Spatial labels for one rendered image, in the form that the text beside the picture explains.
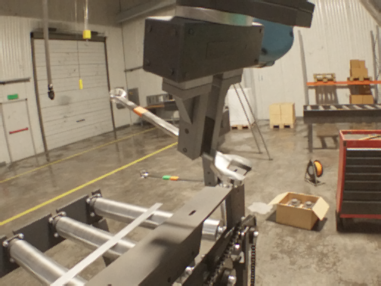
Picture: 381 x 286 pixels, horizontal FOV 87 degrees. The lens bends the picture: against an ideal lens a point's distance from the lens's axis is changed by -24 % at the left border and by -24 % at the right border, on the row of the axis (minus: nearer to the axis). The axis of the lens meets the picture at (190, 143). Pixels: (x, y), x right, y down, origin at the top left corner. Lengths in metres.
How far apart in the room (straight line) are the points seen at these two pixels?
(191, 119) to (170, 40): 0.10
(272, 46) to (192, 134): 0.18
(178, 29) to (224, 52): 0.06
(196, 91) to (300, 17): 0.12
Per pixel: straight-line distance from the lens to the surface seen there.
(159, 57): 0.21
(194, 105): 0.26
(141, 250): 0.55
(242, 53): 0.26
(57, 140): 10.80
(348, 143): 2.40
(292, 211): 2.71
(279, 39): 0.38
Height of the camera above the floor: 1.47
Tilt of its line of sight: 12 degrees down
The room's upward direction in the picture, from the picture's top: 7 degrees counter-clockwise
